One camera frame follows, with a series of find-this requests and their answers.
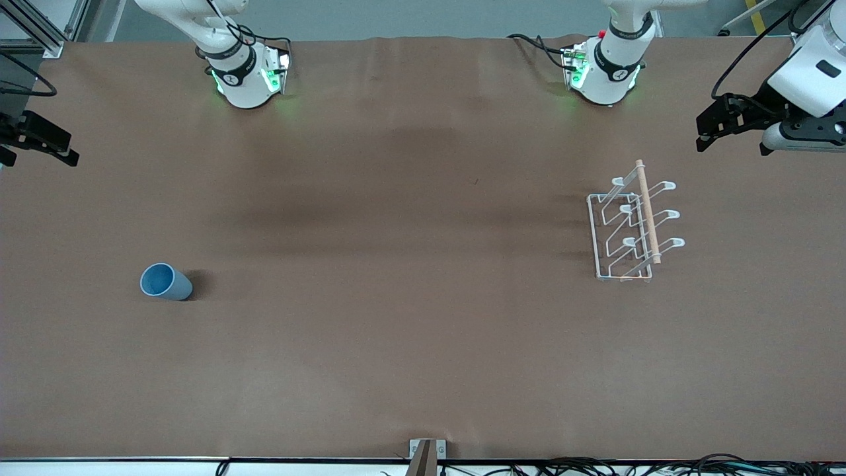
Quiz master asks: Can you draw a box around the blue plastic cup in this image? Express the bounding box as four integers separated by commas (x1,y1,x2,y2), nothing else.
139,262,194,301

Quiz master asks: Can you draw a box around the brown table cover sheet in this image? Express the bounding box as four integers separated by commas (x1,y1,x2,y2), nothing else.
0,36,846,461

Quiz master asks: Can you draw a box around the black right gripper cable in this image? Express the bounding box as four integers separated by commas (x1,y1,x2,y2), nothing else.
0,53,58,98

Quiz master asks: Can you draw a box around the aluminium frame profile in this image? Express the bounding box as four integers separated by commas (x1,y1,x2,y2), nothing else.
0,0,90,59

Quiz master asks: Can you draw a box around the white wire cup holder rack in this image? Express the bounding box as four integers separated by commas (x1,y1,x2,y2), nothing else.
587,159,686,283

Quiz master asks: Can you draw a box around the black left arm base cable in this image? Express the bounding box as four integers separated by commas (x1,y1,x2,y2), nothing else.
508,33,576,70

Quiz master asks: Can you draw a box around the black arm base cable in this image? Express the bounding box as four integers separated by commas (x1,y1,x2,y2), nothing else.
508,33,576,70
195,0,293,67

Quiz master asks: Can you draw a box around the black right arm base cable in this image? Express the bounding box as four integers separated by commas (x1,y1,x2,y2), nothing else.
195,0,293,67

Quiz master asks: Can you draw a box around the metal bracket with brown post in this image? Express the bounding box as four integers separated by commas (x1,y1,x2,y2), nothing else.
406,438,447,476

